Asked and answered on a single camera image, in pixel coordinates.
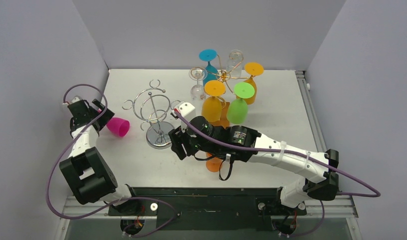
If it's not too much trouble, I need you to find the pink plastic wine glass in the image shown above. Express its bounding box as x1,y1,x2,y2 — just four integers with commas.
106,117,130,138

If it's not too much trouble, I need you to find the gold wire glass rack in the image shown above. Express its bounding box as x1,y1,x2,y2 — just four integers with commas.
216,54,250,124

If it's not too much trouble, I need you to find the yellow wine glass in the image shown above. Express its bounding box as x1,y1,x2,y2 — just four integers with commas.
201,80,226,122
244,62,264,105

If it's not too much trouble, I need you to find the silver wire glass rack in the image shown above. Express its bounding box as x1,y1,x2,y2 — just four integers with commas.
121,79,175,150

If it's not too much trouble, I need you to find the green plastic wine glass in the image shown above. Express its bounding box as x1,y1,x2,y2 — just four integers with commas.
226,82,255,125

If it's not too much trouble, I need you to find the clear small wine glass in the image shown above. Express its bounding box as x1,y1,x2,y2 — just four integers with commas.
189,67,208,100

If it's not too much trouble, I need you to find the blue plastic wine glass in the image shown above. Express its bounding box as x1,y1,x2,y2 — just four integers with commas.
198,49,218,86

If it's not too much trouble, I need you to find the clear patterned wine glass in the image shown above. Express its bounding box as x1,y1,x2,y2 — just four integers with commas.
226,49,244,78

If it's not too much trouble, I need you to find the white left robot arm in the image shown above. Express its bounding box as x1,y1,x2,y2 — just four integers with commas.
59,96,141,215

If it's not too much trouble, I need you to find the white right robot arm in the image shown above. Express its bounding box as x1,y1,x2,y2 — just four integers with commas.
168,116,339,214

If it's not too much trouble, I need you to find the orange plastic wine glass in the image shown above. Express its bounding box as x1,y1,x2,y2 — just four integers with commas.
205,157,223,173

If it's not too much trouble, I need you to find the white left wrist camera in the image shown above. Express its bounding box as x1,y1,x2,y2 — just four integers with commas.
62,95,82,106

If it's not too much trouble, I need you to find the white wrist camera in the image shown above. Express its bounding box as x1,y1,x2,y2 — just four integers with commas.
62,95,82,106
171,101,197,122

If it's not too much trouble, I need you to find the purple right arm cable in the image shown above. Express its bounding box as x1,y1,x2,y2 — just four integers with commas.
173,110,382,238

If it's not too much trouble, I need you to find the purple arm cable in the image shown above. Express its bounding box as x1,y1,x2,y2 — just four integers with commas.
45,83,178,238
173,110,382,238

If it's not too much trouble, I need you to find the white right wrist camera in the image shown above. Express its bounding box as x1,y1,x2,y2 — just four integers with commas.
171,101,197,122

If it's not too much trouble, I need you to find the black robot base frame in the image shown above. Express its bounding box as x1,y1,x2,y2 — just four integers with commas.
103,187,313,239

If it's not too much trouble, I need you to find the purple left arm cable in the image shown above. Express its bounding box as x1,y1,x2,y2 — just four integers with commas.
45,83,178,238

